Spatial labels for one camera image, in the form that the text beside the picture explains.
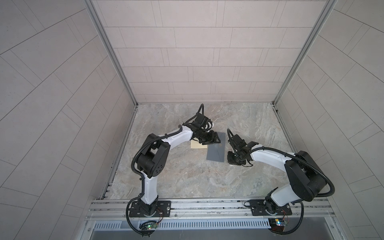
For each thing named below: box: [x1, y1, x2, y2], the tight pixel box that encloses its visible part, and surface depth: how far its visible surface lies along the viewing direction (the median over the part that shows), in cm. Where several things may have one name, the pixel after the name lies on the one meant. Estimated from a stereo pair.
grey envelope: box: [206, 132, 226, 163], surface depth 92 cm
